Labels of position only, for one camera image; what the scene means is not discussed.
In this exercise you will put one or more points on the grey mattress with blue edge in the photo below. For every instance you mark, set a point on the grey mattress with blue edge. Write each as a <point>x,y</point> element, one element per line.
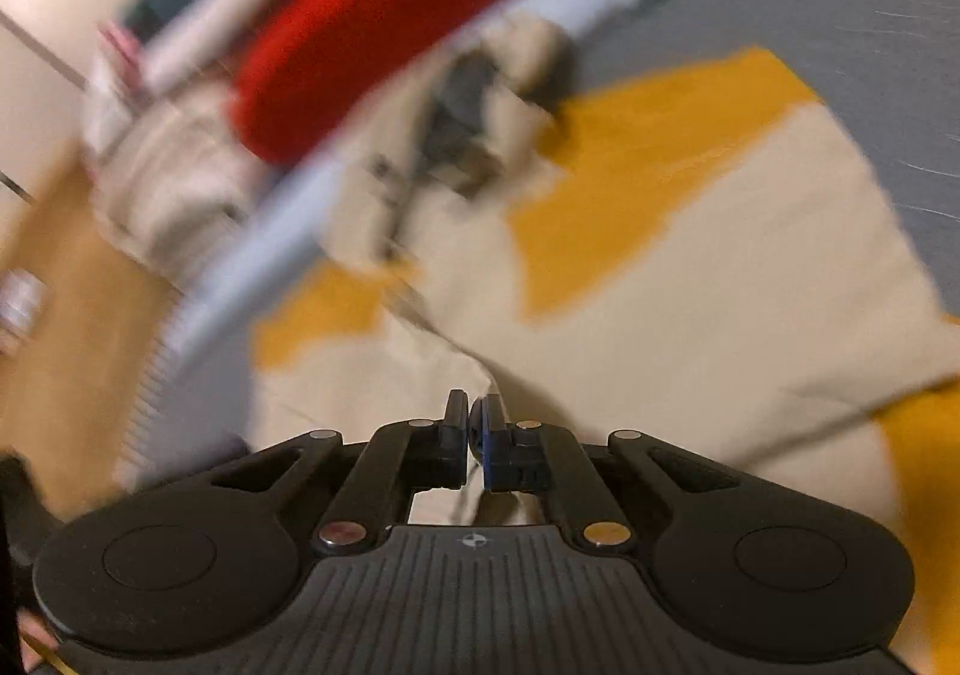
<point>825,7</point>

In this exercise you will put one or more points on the small white object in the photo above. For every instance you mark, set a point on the small white object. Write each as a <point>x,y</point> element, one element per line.
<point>19,307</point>

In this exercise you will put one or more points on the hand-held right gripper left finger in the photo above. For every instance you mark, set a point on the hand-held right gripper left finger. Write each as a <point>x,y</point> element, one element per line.
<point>454,435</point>

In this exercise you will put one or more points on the red cloth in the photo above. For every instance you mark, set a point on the red cloth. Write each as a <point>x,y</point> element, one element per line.
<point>375,30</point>

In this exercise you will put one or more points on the cream folded towel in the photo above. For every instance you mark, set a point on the cream folded towel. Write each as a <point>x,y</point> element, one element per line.
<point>165,180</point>

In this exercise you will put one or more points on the cream and yellow garment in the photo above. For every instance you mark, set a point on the cream and yellow garment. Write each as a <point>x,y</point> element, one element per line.
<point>675,345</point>

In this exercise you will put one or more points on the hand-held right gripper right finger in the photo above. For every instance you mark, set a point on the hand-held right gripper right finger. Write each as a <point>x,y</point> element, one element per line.
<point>491,442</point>

